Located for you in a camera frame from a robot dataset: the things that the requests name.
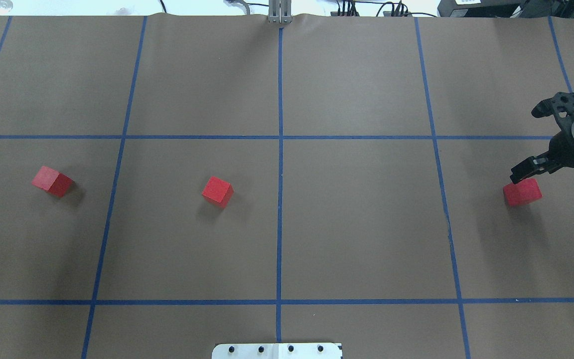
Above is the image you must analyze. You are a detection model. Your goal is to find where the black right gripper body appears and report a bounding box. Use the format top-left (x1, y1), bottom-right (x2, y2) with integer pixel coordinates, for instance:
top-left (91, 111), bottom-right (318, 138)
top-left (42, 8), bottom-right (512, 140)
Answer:
top-left (544, 132), bottom-right (574, 173)

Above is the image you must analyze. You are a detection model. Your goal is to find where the red block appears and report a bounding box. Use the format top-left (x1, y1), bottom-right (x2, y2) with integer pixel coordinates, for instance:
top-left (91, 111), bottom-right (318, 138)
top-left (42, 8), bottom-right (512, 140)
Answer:
top-left (30, 166), bottom-right (74, 198)
top-left (502, 178), bottom-right (544, 207)
top-left (201, 177), bottom-right (234, 209)

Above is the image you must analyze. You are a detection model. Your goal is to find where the black box with label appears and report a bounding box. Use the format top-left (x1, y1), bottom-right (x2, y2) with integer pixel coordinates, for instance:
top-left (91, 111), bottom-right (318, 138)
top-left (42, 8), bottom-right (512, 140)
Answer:
top-left (437, 0), bottom-right (527, 18)

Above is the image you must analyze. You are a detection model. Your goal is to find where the brown paper table cover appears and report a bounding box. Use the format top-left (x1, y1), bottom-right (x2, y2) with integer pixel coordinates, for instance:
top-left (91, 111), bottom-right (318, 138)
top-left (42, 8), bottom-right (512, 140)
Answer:
top-left (0, 13), bottom-right (574, 359)

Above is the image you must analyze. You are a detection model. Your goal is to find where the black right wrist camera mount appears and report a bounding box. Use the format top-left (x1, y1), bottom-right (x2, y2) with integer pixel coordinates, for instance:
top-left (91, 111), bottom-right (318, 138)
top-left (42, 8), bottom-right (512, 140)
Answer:
top-left (531, 92), bottom-right (574, 128)

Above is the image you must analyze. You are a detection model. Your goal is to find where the aluminium frame post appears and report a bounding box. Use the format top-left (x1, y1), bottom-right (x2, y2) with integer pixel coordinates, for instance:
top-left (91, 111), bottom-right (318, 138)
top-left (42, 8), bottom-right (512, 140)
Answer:
top-left (268, 0), bottom-right (293, 24)

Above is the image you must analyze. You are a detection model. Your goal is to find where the white central pedestal column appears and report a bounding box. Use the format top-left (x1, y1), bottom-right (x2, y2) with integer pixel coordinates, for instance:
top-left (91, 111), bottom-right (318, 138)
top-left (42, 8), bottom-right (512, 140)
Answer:
top-left (211, 343), bottom-right (343, 359)

